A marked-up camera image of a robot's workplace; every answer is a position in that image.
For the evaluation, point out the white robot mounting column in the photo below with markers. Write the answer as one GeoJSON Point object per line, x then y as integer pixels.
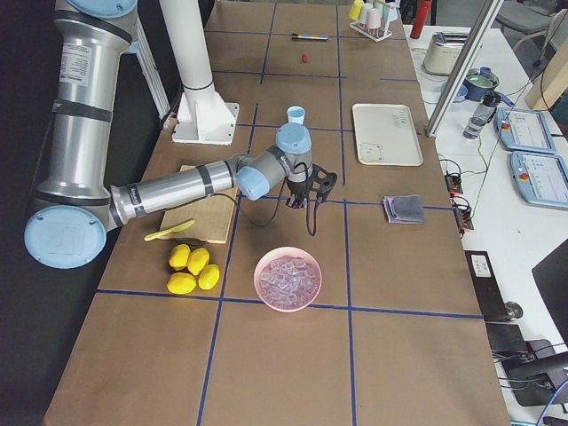
{"type": "Point", "coordinates": [203, 117]}

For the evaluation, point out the purple saucepan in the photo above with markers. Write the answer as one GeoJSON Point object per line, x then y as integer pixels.
{"type": "Point", "coordinates": [479, 81]}

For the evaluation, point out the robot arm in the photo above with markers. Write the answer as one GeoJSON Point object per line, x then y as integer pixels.
{"type": "Point", "coordinates": [72, 210]}

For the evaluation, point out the red bottle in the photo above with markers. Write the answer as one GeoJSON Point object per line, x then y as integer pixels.
{"type": "Point", "coordinates": [422, 11]}

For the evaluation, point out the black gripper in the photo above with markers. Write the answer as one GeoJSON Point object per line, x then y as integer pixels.
{"type": "Point", "coordinates": [297, 189]}

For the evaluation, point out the steel muddler black tip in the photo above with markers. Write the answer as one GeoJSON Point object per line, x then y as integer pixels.
{"type": "Point", "coordinates": [299, 37]}

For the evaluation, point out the clear water bottle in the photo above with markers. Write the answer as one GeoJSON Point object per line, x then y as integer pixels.
{"type": "Point", "coordinates": [484, 113]}

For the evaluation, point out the grey purple folded cloth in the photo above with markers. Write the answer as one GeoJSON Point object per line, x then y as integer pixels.
{"type": "Point", "coordinates": [404, 210]}

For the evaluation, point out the pink plastic cup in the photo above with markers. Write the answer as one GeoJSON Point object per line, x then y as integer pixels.
{"type": "Point", "coordinates": [373, 18]}

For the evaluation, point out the wooden cutting board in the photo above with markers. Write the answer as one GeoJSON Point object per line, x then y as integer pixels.
{"type": "Point", "coordinates": [212, 218]}

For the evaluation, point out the pink bowl of ice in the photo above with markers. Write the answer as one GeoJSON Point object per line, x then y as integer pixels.
{"type": "Point", "coordinates": [287, 279]}

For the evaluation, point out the yellow plastic cup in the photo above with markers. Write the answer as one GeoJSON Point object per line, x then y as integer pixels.
{"type": "Point", "coordinates": [355, 10]}

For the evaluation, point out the black power strip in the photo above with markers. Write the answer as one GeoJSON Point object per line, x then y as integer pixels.
{"type": "Point", "coordinates": [460, 205]}

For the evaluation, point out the blue teach pendant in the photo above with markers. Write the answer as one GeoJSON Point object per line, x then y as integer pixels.
{"type": "Point", "coordinates": [541, 179]}
{"type": "Point", "coordinates": [524, 130]}

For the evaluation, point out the yellow plastic knife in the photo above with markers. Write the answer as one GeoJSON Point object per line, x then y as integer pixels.
{"type": "Point", "coordinates": [174, 229]}

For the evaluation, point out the cream bear serving tray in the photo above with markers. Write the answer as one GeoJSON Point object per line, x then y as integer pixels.
{"type": "Point", "coordinates": [385, 135]}

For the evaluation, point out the cream toaster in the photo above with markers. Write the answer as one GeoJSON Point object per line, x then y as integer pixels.
{"type": "Point", "coordinates": [443, 52]}

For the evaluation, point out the aluminium frame post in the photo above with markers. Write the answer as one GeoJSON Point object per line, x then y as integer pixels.
{"type": "Point", "coordinates": [463, 64]}

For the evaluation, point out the light blue plastic cup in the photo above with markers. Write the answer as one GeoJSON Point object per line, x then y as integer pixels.
{"type": "Point", "coordinates": [296, 115]}

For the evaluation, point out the white cup rack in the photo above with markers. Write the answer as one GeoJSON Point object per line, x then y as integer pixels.
{"type": "Point", "coordinates": [389, 11]}

